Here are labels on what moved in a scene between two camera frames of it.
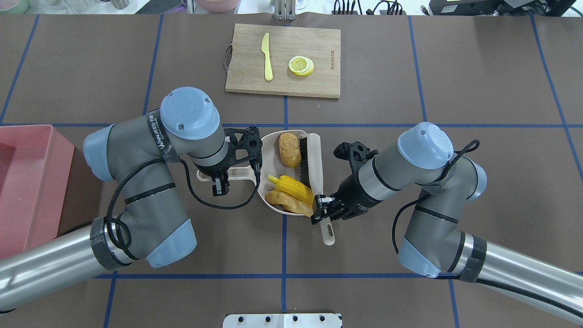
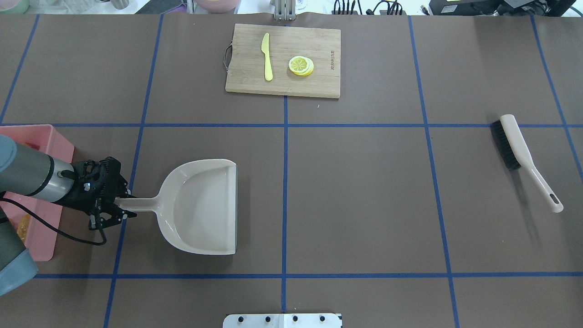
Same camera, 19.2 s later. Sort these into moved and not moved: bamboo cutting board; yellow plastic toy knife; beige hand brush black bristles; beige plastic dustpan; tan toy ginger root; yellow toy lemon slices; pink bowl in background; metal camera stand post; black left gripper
Moved: black left gripper; beige plastic dustpan; tan toy ginger root; beige hand brush black bristles
Not moved: metal camera stand post; bamboo cutting board; pink bowl in background; yellow plastic toy knife; yellow toy lemon slices
